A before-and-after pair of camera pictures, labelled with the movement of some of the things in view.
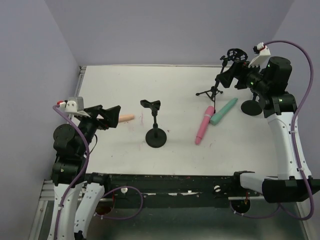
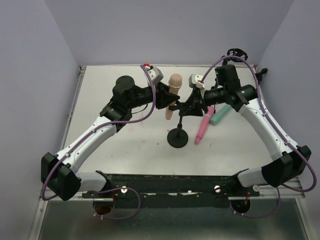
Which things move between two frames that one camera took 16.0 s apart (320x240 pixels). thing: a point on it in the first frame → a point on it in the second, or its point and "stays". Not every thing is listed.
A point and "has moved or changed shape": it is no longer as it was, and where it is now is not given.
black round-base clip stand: [155, 137] → [178, 137]
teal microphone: [217, 117] stays
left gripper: [97, 116] → [158, 95]
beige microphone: [125, 117] has moved or changed shape
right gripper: [240, 74] → [199, 99]
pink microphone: [209, 112] stays
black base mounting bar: [176, 190] stays
